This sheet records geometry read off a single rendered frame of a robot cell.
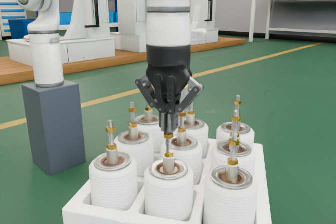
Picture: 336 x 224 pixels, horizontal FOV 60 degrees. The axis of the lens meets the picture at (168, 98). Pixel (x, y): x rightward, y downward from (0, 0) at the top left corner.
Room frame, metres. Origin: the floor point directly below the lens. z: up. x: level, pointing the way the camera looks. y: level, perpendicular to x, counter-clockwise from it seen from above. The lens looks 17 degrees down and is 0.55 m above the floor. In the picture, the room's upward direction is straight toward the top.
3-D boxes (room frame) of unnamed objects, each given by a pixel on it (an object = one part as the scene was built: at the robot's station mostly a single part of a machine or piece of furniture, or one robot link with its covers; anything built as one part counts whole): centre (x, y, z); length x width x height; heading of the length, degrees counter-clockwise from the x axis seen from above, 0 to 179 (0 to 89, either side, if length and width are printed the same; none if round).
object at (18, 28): (4.83, 2.25, 0.18); 0.50 x 0.41 x 0.37; 51
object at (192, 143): (0.61, -0.03, 0.25); 0.08 x 0.08 x 0.01
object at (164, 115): (0.50, 0.00, 0.35); 0.02 x 0.01 x 0.04; 153
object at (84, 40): (2.83, 1.01, 0.45); 0.82 x 0.57 x 0.74; 137
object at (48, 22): (0.97, 0.40, 0.54); 0.09 x 0.09 x 0.17; 62
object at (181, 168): (0.50, 0.00, 0.25); 0.08 x 0.08 x 0.01
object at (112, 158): (0.53, 0.11, 0.26); 0.02 x 0.02 x 0.03
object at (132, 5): (3.91, -0.01, 0.45); 1.51 x 0.57 x 0.74; 137
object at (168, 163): (0.50, 0.00, 0.26); 0.02 x 0.02 x 0.03
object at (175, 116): (0.49, -0.02, 0.36); 0.03 x 0.01 x 0.05; 63
